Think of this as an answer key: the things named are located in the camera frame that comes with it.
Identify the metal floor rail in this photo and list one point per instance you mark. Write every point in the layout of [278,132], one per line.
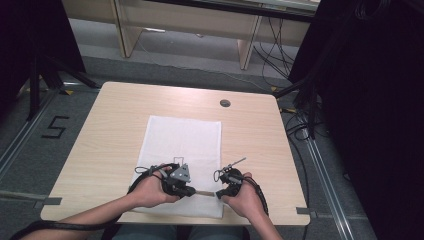
[20,195]
[328,186]
[23,133]

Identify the light wooden desk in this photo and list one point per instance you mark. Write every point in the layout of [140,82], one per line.
[186,20]

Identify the person's left hand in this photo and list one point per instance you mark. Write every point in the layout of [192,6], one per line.
[150,195]

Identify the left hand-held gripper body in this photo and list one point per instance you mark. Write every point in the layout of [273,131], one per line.
[180,175]

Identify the person's right hand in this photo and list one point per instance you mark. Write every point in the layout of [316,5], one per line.
[248,200]

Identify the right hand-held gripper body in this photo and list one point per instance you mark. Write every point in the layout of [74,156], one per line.
[231,178]

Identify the white cloth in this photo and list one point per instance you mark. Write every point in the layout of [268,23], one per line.
[183,140]

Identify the black curtain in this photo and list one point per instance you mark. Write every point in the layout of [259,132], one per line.
[30,30]
[373,100]

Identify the black metal stand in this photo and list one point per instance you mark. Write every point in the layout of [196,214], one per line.
[311,100]
[35,83]

